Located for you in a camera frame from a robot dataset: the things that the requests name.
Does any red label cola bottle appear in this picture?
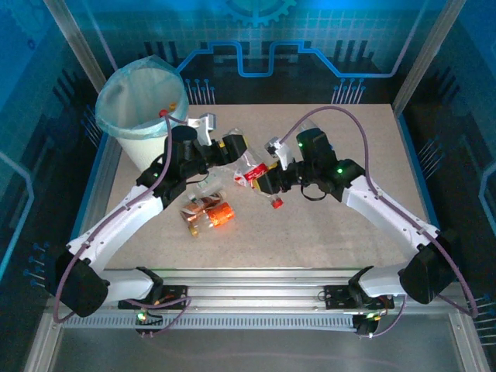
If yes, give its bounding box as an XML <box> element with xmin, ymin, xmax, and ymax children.
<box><xmin>243</xmin><ymin>162</ymin><xmax>284</xmax><ymax>210</ymax></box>

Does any white ribbed waste bin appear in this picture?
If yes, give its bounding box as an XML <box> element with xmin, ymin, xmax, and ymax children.
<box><xmin>96</xmin><ymin>57</ymin><xmax>191</xmax><ymax>174</ymax></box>

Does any blue plastic bin liner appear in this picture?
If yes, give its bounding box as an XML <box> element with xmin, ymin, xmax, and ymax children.
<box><xmin>95</xmin><ymin>55</ymin><xmax>190</xmax><ymax>140</ymax></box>

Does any red white label clear bottle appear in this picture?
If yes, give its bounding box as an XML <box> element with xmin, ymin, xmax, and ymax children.
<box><xmin>231</xmin><ymin>154</ymin><xmax>268</xmax><ymax>189</ymax></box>

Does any green white label clear bottle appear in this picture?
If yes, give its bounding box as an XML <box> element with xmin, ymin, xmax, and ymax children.
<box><xmin>192</xmin><ymin>176</ymin><xmax>228</xmax><ymax>201</ymax></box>

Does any copper brown label bottle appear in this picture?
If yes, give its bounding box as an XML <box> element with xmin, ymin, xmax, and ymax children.
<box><xmin>178</xmin><ymin>191</ymin><xmax>229</xmax><ymax>226</ymax></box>

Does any orange label clear bottle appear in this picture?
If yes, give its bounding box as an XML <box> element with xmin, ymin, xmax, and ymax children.
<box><xmin>188</xmin><ymin>201</ymin><xmax>236</xmax><ymax>238</ymax></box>

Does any aluminium base beam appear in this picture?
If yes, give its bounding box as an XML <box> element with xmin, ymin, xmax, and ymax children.
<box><xmin>96</xmin><ymin>266</ymin><xmax>394</xmax><ymax>311</ymax></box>

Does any steel front shelf panel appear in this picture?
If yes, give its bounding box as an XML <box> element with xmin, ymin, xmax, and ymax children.
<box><xmin>22</xmin><ymin>309</ymin><xmax>496</xmax><ymax>372</ymax></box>

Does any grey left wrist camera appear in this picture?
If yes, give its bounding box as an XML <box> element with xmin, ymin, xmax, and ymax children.
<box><xmin>187</xmin><ymin>112</ymin><xmax>216</xmax><ymax>147</ymax></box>

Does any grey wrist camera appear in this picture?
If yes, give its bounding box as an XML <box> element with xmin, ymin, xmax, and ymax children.
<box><xmin>187</xmin><ymin>112</ymin><xmax>216</xmax><ymax>147</ymax></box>
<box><xmin>264</xmin><ymin>135</ymin><xmax>298</xmax><ymax>171</ymax></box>

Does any black wire loop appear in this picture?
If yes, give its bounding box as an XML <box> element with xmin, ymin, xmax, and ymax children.
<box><xmin>301</xmin><ymin>184</ymin><xmax>327</xmax><ymax>202</ymax></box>

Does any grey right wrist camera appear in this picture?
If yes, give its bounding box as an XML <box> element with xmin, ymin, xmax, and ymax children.
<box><xmin>264</xmin><ymin>135</ymin><xmax>298</xmax><ymax>171</ymax></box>

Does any blue edged table side rail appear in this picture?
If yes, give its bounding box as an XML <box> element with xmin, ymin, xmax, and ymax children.
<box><xmin>394</xmin><ymin>110</ymin><xmax>443</xmax><ymax>233</ymax></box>
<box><xmin>69</xmin><ymin>133</ymin><xmax>123</xmax><ymax>251</ymax></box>

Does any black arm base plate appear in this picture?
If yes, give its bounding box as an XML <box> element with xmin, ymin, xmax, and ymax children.
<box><xmin>118</xmin><ymin>284</ymin><xmax>190</xmax><ymax>311</ymax></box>
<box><xmin>322</xmin><ymin>284</ymin><xmax>394</xmax><ymax>311</ymax></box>

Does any grey slotted cable duct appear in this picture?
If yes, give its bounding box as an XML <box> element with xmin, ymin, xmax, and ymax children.
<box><xmin>61</xmin><ymin>312</ymin><xmax>361</xmax><ymax>331</ymax></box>

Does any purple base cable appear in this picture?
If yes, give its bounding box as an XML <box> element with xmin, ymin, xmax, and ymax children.
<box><xmin>133</xmin><ymin>296</ymin><xmax>194</xmax><ymax>339</ymax></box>
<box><xmin>358</xmin><ymin>294</ymin><xmax>407</xmax><ymax>339</ymax></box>

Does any aluminium frame post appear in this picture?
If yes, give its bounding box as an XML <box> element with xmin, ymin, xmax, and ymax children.
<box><xmin>391</xmin><ymin>0</ymin><xmax>468</xmax><ymax>117</ymax></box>
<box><xmin>41</xmin><ymin>0</ymin><xmax>119</xmax><ymax>92</ymax></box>

